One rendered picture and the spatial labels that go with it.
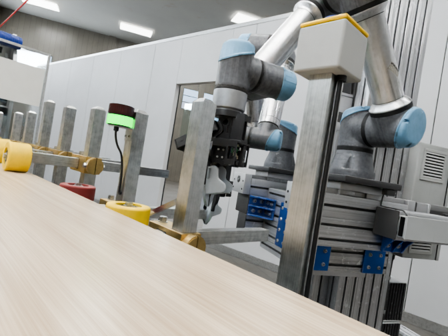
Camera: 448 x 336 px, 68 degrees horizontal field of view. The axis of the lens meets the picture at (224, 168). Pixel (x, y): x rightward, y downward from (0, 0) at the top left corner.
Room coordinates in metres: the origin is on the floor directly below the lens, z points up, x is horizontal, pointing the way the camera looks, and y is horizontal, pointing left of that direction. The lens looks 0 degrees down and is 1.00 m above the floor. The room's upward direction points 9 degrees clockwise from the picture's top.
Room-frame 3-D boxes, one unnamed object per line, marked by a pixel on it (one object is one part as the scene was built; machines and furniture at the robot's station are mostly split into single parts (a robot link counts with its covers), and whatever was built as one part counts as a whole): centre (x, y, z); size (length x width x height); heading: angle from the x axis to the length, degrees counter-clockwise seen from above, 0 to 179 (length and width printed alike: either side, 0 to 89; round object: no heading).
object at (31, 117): (1.55, 0.93, 0.88); 0.03 x 0.03 x 0.48; 44
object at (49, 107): (1.37, 0.75, 0.92); 0.03 x 0.03 x 0.48; 44
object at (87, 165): (1.03, 0.42, 0.95); 0.13 x 0.06 x 0.05; 44
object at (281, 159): (1.58, -0.26, 1.09); 0.15 x 0.15 x 0.10
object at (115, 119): (0.80, 0.27, 1.07); 0.06 x 0.06 x 0.02
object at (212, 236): (0.75, 0.02, 0.84); 0.43 x 0.03 x 0.04; 134
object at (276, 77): (0.79, -0.07, 1.22); 0.11 x 0.11 x 0.08; 28
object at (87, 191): (0.79, 0.34, 0.85); 0.08 x 0.08 x 0.11
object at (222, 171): (0.74, 0.00, 0.96); 0.06 x 0.03 x 0.09; 64
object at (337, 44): (0.47, -0.12, 1.18); 0.07 x 0.07 x 0.08; 44
